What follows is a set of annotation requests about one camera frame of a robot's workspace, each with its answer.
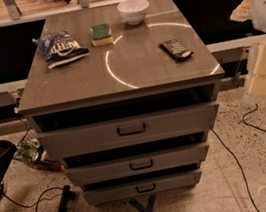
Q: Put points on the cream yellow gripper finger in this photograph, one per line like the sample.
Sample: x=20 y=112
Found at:
x=242 y=12

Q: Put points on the white ceramic bowl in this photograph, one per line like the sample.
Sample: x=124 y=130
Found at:
x=133 y=11

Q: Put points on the green yellow sponge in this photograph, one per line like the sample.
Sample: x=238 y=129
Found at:
x=101 y=34

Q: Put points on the grey drawer cabinet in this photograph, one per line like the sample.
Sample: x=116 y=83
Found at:
x=132 y=76

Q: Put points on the top grey drawer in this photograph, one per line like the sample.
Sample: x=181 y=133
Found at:
x=75 y=141

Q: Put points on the grey drawer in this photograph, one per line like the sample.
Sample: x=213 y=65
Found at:
x=75 y=141
x=144 y=187
x=137 y=164

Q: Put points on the blue kettle chips bag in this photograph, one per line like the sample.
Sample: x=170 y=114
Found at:
x=60 y=48

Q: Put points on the middle grey drawer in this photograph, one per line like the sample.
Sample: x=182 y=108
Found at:
x=137 y=164

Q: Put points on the bottom grey drawer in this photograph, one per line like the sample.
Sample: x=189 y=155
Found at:
x=144 y=187

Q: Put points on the wire basket with items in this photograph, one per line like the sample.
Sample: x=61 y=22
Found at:
x=30 y=152

